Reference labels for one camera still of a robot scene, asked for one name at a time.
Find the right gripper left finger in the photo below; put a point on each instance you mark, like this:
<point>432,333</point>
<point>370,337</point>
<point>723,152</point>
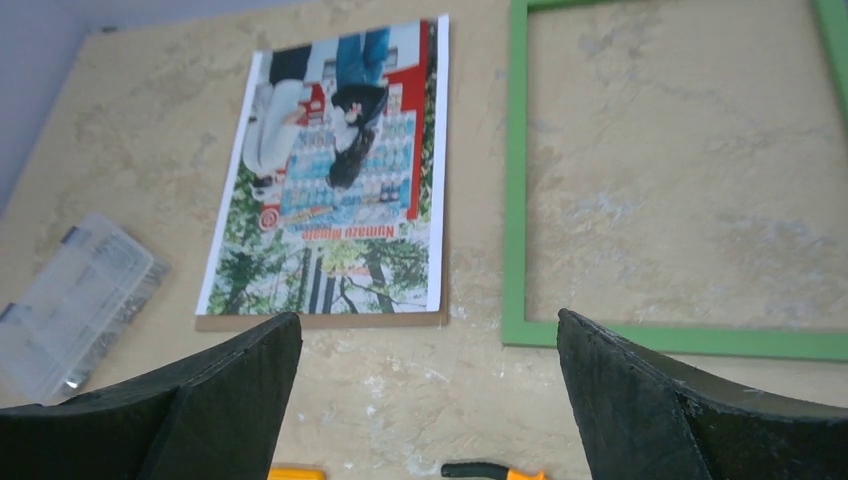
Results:
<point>215,414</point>

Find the orange black pliers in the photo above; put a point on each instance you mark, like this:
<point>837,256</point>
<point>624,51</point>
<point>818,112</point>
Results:
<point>486,470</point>

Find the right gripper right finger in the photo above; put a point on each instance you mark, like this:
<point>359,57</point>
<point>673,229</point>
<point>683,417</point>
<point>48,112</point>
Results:
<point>645,415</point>

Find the brown fibreboard backing panel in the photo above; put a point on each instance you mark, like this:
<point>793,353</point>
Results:
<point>351,261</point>

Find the clear plastic screw box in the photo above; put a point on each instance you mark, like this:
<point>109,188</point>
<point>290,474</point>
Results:
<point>63,326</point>

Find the colourful printed photo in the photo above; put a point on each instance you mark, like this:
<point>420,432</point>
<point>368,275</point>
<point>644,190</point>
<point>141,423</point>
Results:
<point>363,112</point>

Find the orange handle screwdriver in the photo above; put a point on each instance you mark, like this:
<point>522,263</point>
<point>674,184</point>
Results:
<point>291,473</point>

